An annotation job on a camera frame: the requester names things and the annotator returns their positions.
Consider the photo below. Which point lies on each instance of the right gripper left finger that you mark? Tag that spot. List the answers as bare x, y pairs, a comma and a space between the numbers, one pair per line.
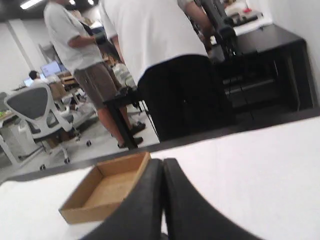
140, 207

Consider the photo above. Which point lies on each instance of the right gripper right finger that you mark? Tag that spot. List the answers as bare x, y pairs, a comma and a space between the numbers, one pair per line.
195, 210

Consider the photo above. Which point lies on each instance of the open cardboard box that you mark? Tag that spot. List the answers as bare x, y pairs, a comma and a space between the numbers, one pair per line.
107, 187

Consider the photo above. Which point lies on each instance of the black table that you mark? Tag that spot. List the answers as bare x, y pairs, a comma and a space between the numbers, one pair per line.
122, 112

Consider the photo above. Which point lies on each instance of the white office chair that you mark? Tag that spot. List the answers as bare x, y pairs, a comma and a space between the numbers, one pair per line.
42, 120

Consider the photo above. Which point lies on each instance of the person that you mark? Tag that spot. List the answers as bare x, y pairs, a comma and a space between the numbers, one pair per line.
37, 78
165, 67
85, 70

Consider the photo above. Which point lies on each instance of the black desk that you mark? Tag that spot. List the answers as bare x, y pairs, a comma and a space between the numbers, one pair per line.
270, 67

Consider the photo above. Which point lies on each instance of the computer monitor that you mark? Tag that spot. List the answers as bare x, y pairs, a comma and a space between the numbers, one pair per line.
52, 68

